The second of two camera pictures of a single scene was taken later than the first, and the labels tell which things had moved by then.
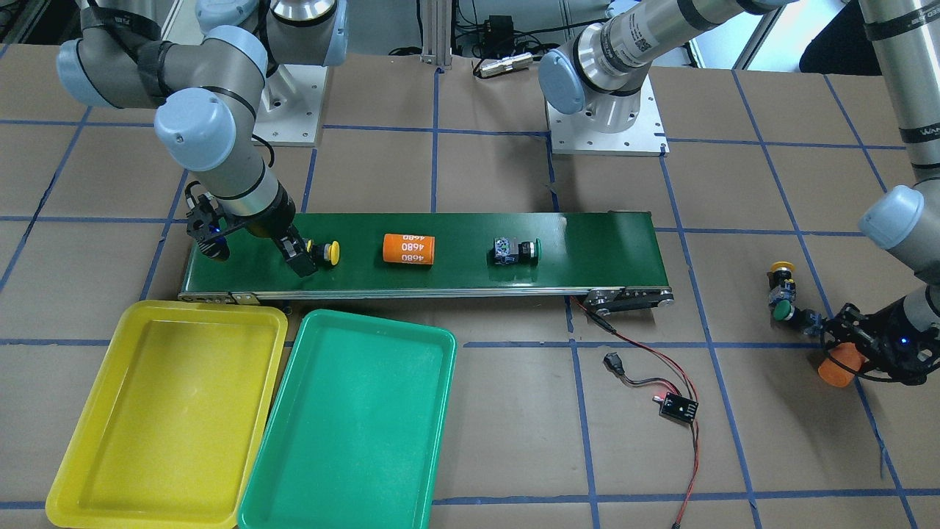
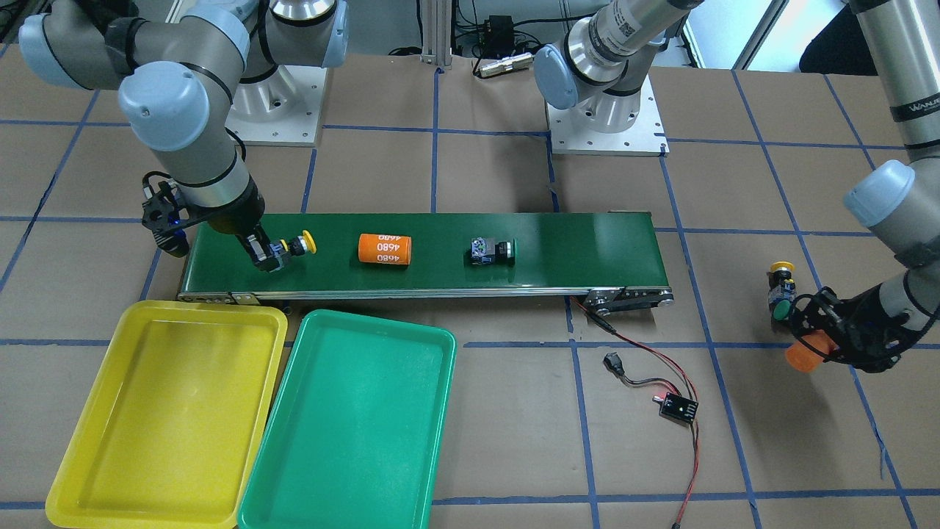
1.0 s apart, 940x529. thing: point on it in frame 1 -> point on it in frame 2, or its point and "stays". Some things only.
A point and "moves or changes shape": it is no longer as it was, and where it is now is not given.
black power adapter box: x=499 y=37 stays
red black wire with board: x=680 y=404 stays
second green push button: x=781 y=301 stays
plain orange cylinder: x=834 y=373 -> x=803 y=358
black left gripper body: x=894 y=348 -> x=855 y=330
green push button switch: x=507 y=250 -> x=484 y=250
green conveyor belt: x=568 y=258 stays
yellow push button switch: x=326 y=254 moves or changes shape
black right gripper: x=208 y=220 -> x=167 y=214
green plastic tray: x=357 y=437 stays
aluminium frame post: x=436 y=42 stays
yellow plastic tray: x=173 y=432 stays
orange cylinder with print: x=409 y=248 -> x=378 y=248
